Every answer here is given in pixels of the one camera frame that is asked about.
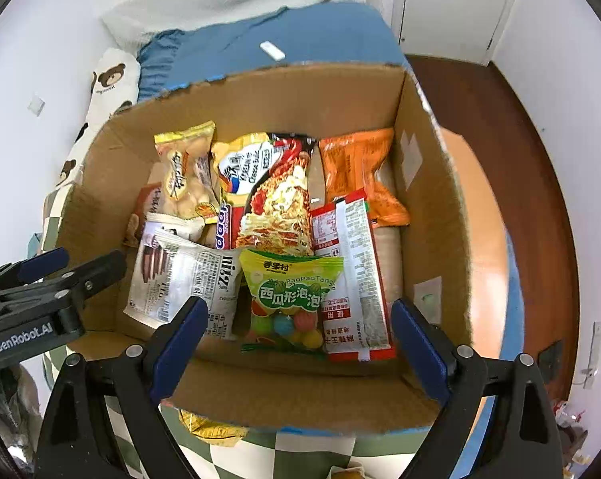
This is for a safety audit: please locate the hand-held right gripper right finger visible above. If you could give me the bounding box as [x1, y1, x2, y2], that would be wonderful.
[390, 298, 565, 479]

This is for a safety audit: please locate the brown cookie packet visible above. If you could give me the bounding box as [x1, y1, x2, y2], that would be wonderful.
[123, 184, 166, 247]

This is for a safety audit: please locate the small floor clutter pile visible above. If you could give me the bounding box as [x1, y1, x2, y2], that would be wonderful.
[555, 399, 593, 470]

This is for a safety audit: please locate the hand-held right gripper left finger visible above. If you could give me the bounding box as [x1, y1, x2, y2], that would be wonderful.
[33, 296, 210, 479]

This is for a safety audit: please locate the white grey snack packet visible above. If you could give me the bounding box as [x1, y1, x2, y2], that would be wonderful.
[151, 232, 244, 341]

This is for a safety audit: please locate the long red white packet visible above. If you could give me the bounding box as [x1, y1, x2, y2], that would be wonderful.
[310, 188, 397, 362]

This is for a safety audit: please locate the green bubble gum packet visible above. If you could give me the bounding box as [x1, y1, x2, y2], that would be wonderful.
[239, 248, 345, 355]

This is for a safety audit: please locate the yellow instant noodle packet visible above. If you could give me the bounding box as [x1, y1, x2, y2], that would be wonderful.
[203, 132, 317, 257]

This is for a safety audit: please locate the yellow biscuit packet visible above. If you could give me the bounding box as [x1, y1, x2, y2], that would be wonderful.
[153, 121, 220, 220]

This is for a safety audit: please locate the white chocolate stick packet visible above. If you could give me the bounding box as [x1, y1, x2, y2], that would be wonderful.
[123, 212, 206, 330]

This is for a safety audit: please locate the orange snack packet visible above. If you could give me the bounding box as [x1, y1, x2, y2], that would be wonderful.
[319, 128, 411, 229]

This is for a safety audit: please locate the bear print pillow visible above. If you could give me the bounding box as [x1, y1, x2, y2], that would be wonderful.
[56, 47, 141, 188]

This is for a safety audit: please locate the black socket plate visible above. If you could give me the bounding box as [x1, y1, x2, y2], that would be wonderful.
[539, 340, 565, 376]

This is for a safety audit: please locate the crumpled plastic bag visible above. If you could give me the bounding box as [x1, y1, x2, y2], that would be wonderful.
[0, 364, 44, 479]

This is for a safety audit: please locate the green white checkered blanket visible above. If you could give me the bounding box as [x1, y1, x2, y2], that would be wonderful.
[28, 127, 511, 479]

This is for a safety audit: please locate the cardboard box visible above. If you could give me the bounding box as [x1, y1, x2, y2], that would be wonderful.
[56, 57, 473, 435]

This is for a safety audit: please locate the long white socket plate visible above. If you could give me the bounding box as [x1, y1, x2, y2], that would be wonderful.
[582, 321, 601, 390]

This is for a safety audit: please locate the white door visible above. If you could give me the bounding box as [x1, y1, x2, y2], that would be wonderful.
[393, 0, 523, 65]

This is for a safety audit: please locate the yellow pleated snack packet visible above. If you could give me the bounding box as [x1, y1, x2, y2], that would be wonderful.
[178, 408, 248, 449]

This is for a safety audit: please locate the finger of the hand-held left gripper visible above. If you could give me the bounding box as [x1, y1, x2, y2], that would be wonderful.
[46, 250, 128, 310]
[0, 247, 71, 293]

